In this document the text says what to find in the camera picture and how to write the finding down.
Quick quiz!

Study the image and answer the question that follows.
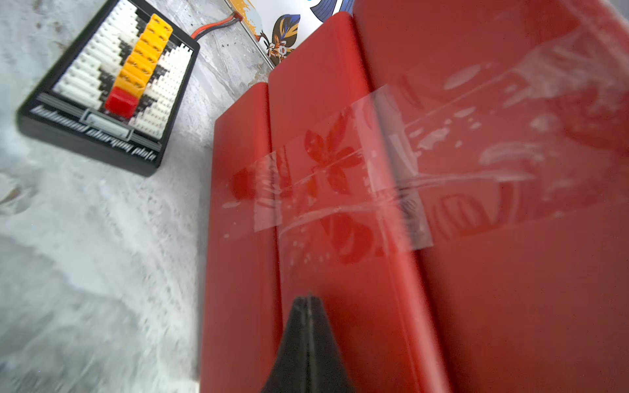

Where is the red drawer cabinet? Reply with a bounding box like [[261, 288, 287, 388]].
[[200, 1, 628, 392]]

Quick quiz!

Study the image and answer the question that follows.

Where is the red black power cable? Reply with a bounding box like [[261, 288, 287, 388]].
[[190, 11, 244, 40]]

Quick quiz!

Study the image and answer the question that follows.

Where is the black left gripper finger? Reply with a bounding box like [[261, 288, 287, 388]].
[[262, 296, 355, 392]]

